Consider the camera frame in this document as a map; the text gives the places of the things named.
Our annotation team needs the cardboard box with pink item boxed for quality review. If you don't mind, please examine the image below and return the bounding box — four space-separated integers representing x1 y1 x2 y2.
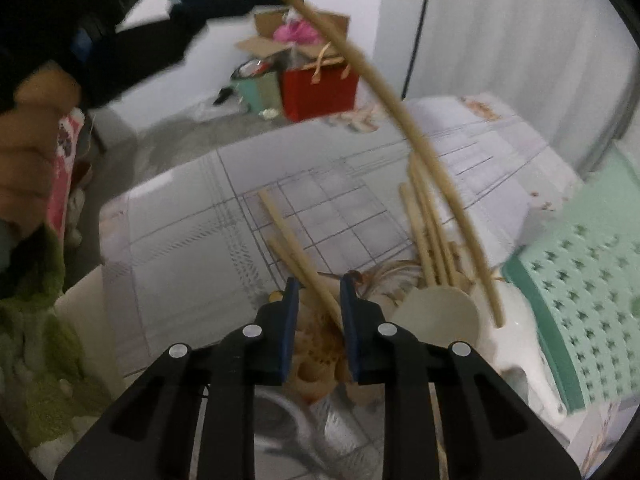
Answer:
235 8 340 61

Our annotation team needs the mint green utensil holder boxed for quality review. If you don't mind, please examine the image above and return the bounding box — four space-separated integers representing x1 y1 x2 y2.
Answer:
502 146 639 412

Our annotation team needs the red gift bag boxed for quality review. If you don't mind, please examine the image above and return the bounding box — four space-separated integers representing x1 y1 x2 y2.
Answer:
280 42 359 122

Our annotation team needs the wooden chopstick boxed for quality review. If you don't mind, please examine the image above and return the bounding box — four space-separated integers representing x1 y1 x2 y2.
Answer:
399 182 437 287
258 188 343 328
267 237 321 292

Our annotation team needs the black cable on curtain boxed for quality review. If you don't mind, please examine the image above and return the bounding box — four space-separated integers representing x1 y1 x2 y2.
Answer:
400 0 435 101

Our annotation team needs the grey curtain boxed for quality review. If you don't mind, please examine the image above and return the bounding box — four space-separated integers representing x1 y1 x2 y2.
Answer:
373 0 639 174

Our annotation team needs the wooden chopstick carried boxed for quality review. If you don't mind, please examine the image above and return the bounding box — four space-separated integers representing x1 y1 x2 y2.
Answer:
282 0 506 328

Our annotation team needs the person left hand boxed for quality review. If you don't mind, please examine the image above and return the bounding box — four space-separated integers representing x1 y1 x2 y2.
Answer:
0 64 80 238

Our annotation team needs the green fuzzy sleeve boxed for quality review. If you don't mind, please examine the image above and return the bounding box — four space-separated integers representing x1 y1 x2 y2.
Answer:
1 224 112 451

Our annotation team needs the white plastic ladle spoon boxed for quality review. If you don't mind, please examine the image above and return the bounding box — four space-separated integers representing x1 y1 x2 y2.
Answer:
390 281 567 424

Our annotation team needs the floral plaid tablecloth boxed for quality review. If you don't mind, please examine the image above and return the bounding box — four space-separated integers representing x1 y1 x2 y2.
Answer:
100 94 579 375

